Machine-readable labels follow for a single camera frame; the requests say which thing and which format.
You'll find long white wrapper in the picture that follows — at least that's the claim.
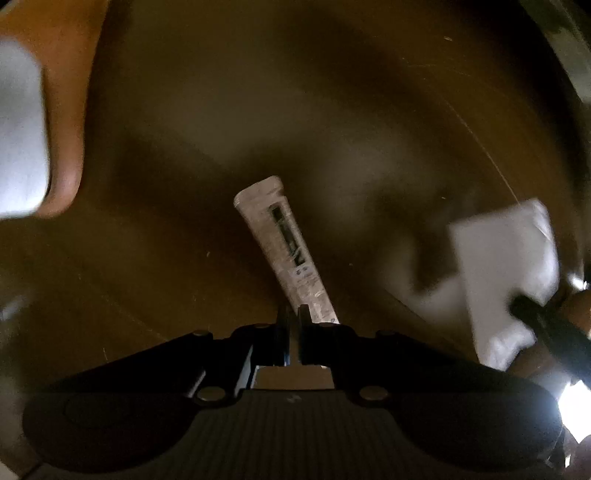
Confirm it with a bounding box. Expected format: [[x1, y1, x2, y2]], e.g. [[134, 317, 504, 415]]
[[233, 175, 341, 391]]

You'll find pale grey panel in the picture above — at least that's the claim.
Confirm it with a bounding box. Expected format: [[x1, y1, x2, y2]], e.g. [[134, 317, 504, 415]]
[[0, 44, 51, 217]]

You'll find white tissue paper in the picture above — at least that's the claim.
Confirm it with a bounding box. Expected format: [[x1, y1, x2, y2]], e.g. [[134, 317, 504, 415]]
[[406, 198, 561, 370]]

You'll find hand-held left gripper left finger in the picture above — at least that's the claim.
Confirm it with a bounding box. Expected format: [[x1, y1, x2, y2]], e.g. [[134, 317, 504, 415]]
[[92, 305, 293, 409]]

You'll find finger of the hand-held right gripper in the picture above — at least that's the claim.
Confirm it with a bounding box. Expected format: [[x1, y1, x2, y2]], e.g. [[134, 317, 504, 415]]
[[510, 295, 591, 388]]

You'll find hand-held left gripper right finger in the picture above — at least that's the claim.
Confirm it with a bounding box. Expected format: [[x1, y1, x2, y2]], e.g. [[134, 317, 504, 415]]
[[298, 304, 485, 407]]

